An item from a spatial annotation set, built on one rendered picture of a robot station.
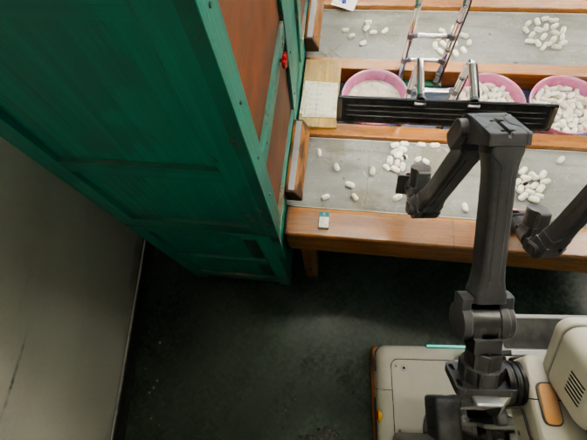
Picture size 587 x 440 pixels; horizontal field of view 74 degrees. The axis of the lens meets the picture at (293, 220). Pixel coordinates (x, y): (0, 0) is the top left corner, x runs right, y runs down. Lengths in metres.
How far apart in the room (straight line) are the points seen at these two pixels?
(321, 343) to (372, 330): 0.27
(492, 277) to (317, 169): 0.86
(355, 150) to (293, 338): 1.03
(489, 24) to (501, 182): 1.34
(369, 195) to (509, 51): 0.89
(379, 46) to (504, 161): 1.19
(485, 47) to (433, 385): 1.43
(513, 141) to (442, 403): 0.85
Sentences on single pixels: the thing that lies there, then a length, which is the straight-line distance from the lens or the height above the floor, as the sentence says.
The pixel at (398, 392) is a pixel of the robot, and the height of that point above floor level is 0.28.
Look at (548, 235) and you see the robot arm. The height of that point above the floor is 0.98.
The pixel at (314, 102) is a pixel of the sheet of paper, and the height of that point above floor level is 0.78.
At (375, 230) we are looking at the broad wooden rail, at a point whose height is 0.76.
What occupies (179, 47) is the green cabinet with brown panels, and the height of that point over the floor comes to 1.67.
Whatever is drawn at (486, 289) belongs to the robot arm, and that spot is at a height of 1.30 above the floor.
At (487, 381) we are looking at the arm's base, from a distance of 0.90.
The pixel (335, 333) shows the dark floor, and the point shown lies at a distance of 2.08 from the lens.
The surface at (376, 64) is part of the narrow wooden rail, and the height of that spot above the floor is 0.76.
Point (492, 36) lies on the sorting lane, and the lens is 2.02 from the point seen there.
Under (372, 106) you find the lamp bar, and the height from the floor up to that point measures 1.10.
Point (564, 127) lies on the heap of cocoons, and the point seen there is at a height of 0.73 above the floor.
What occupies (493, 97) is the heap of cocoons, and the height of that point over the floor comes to 0.74.
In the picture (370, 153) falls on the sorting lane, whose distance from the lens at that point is 1.55.
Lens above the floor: 2.07
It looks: 69 degrees down
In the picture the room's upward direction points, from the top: 12 degrees counter-clockwise
